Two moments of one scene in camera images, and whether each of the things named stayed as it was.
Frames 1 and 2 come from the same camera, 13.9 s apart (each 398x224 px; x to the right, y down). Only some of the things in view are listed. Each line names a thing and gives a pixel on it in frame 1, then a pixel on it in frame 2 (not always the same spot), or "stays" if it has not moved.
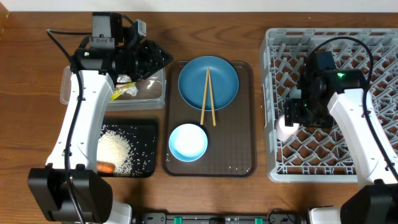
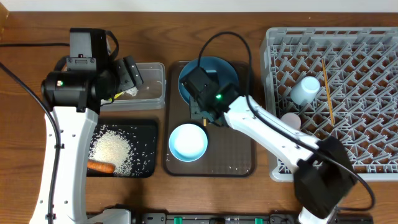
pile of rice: (119, 146) stays
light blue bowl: (188, 142) stays
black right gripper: (292, 114) → (194, 110)
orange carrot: (105, 167) stays
